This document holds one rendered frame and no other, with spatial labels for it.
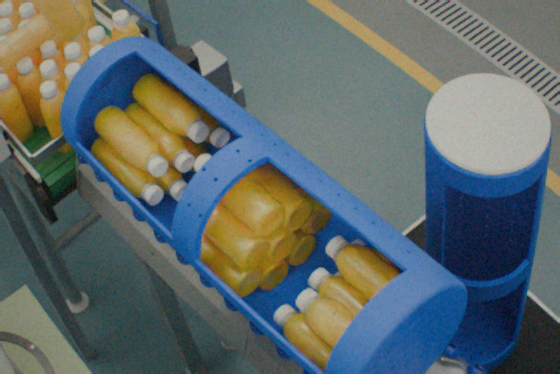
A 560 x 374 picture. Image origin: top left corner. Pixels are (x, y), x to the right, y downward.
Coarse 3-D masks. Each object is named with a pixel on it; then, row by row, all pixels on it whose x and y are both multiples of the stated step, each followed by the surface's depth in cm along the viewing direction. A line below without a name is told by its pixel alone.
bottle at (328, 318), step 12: (312, 300) 171; (324, 300) 169; (312, 312) 168; (324, 312) 167; (336, 312) 167; (348, 312) 167; (312, 324) 168; (324, 324) 166; (336, 324) 165; (348, 324) 165; (324, 336) 167; (336, 336) 165
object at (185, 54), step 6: (174, 48) 230; (180, 48) 230; (186, 48) 230; (174, 54) 229; (180, 54) 229; (186, 54) 228; (192, 54) 228; (180, 60) 227; (186, 60) 227; (192, 60) 227; (198, 60) 229; (192, 66) 228; (198, 66) 230; (198, 72) 231
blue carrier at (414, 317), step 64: (128, 64) 207; (64, 128) 203; (256, 128) 184; (128, 192) 192; (192, 192) 176; (320, 192) 171; (192, 256) 180; (320, 256) 193; (256, 320) 171; (384, 320) 153; (448, 320) 167
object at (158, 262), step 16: (80, 176) 225; (80, 192) 228; (96, 192) 222; (96, 208) 224; (112, 208) 218; (112, 224) 221; (128, 224) 214; (128, 240) 217; (144, 240) 211; (144, 256) 214; (160, 256) 208; (160, 272) 211; (176, 272) 205; (176, 288) 208; (192, 288) 203; (192, 304) 205; (208, 304) 200; (208, 320) 202; (224, 320) 197; (224, 336) 200; (240, 336) 195; (240, 352) 197; (256, 352) 193; (256, 368) 195; (272, 368) 190; (432, 368) 180; (448, 368) 179
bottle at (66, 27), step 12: (36, 0) 192; (48, 0) 192; (60, 0) 194; (48, 12) 195; (60, 12) 196; (72, 12) 199; (60, 24) 199; (72, 24) 200; (60, 36) 203; (72, 36) 203
